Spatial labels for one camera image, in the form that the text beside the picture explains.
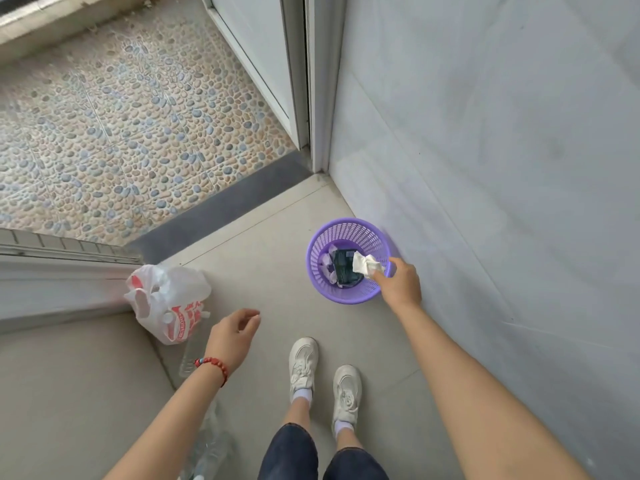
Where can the person's left hand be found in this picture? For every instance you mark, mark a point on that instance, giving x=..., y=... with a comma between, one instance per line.
x=227, y=339

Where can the person's left leg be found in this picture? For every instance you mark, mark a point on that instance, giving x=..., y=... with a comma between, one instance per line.
x=297, y=413

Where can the white red plastic bag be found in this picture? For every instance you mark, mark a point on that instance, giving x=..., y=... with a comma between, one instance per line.
x=165, y=299

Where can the person's white sneaker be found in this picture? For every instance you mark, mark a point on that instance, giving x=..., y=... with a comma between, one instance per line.
x=302, y=362
x=346, y=392

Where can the dark plastic packet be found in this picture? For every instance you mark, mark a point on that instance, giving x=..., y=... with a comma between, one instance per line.
x=345, y=269

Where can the person's left fingers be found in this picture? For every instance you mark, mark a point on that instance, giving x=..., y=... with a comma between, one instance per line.
x=250, y=319

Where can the person's right thumb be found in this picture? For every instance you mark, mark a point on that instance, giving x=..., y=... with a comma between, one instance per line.
x=382, y=279

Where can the white tissue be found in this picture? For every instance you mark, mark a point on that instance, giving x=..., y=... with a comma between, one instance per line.
x=366, y=265

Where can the person's left forearm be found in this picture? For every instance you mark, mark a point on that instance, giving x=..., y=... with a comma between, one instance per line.
x=170, y=424

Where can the person's leg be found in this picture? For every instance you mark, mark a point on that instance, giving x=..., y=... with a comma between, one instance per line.
x=297, y=413
x=348, y=440

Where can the person's white sock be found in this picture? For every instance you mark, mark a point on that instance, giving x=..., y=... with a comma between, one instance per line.
x=344, y=427
x=303, y=394

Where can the person's left white sneaker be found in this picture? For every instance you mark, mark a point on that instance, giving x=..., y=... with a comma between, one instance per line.
x=302, y=362

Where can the person's right white sock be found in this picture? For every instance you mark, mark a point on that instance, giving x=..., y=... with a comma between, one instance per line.
x=344, y=427

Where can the dark grey door threshold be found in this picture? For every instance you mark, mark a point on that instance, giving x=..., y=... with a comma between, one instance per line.
x=225, y=204

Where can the person's right white sneaker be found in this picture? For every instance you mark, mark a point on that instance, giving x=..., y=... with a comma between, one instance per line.
x=346, y=392

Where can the white paper scrap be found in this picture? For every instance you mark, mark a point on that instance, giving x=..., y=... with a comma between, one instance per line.
x=327, y=267

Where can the white door frame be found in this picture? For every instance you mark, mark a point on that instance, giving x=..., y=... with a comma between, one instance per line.
x=295, y=69

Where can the person's right forearm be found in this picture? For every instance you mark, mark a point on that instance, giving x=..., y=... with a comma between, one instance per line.
x=470, y=389

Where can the clear plastic bottle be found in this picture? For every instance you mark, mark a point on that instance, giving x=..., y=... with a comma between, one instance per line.
x=210, y=444
x=192, y=349

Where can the person's right hand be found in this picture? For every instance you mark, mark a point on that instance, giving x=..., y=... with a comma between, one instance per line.
x=404, y=287

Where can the person's left white sock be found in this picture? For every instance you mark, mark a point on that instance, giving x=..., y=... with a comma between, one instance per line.
x=303, y=394

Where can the purple plastic waste basket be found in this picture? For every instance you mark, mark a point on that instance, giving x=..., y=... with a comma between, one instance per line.
x=325, y=289

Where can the person's right leg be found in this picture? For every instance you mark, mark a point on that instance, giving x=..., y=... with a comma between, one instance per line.
x=348, y=440

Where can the dark blue jeans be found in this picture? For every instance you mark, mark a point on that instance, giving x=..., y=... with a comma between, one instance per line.
x=292, y=454

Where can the metal sliding door track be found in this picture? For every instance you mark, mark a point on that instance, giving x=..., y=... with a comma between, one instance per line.
x=60, y=274

